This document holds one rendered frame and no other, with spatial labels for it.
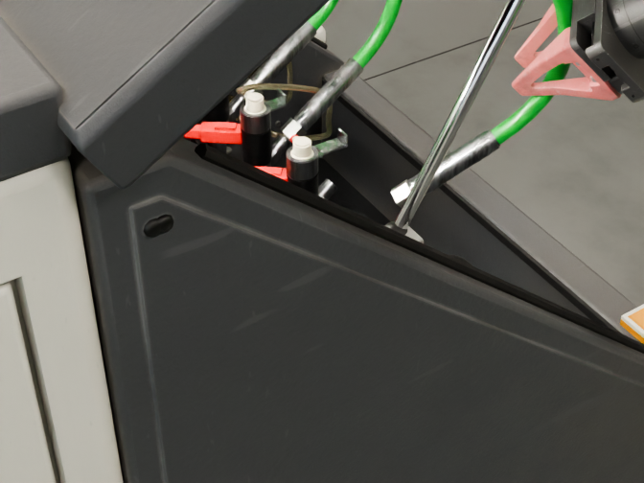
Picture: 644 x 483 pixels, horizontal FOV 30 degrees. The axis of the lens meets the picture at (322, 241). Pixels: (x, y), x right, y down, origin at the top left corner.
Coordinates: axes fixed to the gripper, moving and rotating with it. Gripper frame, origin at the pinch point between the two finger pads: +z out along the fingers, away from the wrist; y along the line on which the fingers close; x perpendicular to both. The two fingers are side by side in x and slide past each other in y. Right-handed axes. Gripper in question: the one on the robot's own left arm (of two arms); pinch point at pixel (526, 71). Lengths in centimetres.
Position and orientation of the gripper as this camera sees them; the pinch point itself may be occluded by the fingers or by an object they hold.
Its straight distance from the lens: 96.2
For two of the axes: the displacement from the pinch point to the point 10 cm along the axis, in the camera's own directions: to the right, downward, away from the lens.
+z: -7.1, 3.0, 6.4
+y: -1.7, 8.1, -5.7
